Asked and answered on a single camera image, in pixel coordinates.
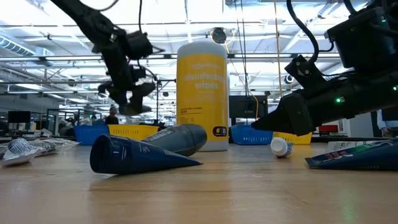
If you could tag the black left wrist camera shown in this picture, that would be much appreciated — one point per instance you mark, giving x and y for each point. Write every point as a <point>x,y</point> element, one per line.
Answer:
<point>140,45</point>

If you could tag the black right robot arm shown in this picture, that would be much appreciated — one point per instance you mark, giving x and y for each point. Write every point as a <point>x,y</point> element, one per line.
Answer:
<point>363,40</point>

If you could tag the white toothpaste tube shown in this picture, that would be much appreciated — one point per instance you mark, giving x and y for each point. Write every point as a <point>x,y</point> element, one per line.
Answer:
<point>342,145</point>

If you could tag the yellow plastic basket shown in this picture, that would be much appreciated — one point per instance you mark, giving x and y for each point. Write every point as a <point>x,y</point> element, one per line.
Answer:
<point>133,130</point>
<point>293,139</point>

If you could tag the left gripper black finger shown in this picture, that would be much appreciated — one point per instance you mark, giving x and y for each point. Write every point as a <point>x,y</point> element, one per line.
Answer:
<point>135,107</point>
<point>113,93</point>

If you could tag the grey squeeze tube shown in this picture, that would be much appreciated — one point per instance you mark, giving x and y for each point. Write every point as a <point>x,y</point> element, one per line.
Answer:
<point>180,138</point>

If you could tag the dark blue squeeze tube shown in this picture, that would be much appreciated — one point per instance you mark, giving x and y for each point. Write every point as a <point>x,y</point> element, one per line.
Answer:
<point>130,155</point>

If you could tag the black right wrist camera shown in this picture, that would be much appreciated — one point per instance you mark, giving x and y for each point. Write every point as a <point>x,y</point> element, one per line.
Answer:
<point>303,73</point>

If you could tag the small dark computer monitor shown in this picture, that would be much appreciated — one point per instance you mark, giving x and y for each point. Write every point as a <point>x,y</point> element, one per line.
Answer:
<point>18,116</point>

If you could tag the large black screen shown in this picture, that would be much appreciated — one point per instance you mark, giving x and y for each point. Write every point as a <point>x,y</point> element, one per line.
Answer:
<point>245,107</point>

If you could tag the small white-capped toothpaste tube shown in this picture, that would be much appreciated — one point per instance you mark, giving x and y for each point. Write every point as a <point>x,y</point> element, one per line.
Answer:
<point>280,147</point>

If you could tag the black metal table frame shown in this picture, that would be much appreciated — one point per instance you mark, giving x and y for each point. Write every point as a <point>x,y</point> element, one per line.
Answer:
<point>342,139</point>

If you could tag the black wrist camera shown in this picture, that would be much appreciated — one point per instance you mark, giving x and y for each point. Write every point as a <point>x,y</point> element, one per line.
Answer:
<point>140,45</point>
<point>303,73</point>

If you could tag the red box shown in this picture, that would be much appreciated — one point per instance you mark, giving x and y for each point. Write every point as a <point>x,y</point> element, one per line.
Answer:
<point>328,128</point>

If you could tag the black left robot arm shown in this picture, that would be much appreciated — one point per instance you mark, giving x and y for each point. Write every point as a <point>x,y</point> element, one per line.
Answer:
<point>81,15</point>

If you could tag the yellow disinfecting wipes canister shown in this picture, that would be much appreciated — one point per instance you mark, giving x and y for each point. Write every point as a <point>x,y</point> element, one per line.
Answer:
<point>202,102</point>

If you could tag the blue toothpaste tube red print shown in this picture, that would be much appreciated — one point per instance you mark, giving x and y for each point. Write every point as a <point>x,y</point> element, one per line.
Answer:
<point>357,158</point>

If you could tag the person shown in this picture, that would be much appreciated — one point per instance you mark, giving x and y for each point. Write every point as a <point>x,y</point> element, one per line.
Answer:
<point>390,115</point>
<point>112,119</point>

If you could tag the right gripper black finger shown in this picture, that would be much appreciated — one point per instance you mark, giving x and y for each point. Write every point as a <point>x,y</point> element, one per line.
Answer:
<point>289,116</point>

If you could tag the blue plastic basket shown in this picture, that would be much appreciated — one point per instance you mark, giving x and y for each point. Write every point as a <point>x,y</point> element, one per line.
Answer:
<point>90,135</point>
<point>252,137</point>

